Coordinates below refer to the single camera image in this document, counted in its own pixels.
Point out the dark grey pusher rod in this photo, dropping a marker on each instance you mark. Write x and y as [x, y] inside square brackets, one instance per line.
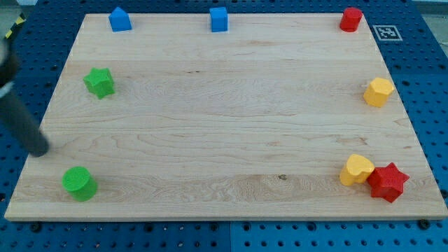
[22, 125]

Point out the yellow black striped tape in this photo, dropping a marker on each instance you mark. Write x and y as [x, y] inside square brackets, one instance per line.
[13, 32]

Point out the green cylinder block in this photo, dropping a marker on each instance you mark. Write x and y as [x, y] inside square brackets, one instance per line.
[79, 183]

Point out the white fiducial marker tag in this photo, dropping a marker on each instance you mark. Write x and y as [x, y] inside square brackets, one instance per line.
[387, 32]

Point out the wooden board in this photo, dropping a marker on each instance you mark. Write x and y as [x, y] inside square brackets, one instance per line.
[251, 124]

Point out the blue pentagon block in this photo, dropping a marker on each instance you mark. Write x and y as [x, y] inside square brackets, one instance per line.
[119, 20]

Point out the yellow heart block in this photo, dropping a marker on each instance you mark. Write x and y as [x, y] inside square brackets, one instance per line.
[357, 169]

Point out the black and silver end effector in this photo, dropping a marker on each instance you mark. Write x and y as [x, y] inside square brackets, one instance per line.
[9, 67]

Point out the red star block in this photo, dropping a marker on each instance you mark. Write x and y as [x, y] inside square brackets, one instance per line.
[387, 182]

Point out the green star block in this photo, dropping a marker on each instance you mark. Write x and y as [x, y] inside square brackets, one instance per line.
[99, 82]

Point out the red cylinder block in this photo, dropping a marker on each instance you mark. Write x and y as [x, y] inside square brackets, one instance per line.
[351, 19]

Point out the blue cube block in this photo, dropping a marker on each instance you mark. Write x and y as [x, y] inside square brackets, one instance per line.
[219, 19]

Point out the yellow hexagon block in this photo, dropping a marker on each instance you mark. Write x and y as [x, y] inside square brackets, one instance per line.
[378, 92]

